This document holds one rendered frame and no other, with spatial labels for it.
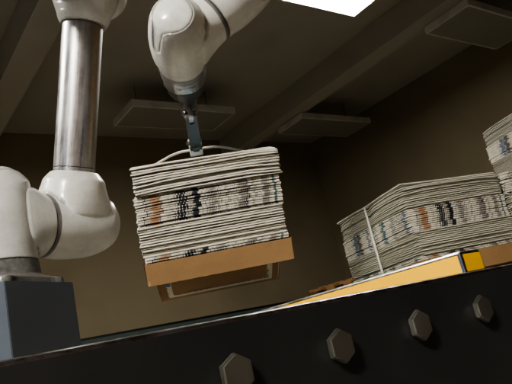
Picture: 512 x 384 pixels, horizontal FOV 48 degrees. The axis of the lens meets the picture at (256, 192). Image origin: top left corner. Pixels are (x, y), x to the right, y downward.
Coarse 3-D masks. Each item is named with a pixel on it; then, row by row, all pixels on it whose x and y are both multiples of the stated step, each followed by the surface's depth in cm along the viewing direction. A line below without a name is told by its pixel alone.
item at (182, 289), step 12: (264, 264) 130; (276, 264) 132; (216, 276) 130; (228, 276) 131; (240, 276) 132; (252, 276) 133; (264, 276) 135; (276, 276) 137; (168, 288) 130; (180, 288) 131; (192, 288) 132; (204, 288) 133; (216, 288) 135; (228, 288) 137
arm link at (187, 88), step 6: (204, 66) 110; (204, 72) 112; (162, 78) 111; (198, 78) 110; (204, 78) 113; (168, 84) 110; (174, 84) 109; (180, 84) 109; (186, 84) 109; (192, 84) 110; (198, 84) 112; (168, 90) 113; (174, 90) 112; (180, 90) 111; (186, 90) 112; (192, 90) 112
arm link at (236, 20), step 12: (216, 0) 102; (228, 0) 102; (240, 0) 103; (252, 0) 104; (264, 0) 107; (228, 12) 102; (240, 12) 104; (252, 12) 106; (228, 24) 103; (240, 24) 106
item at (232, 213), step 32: (192, 160) 108; (224, 160) 109; (256, 160) 110; (160, 192) 108; (192, 192) 109; (224, 192) 110; (256, 192) 111; (160, 224) 109; (192, 224) 109; (224, 224) 110; (256, 224) 111; (160, 256) 109
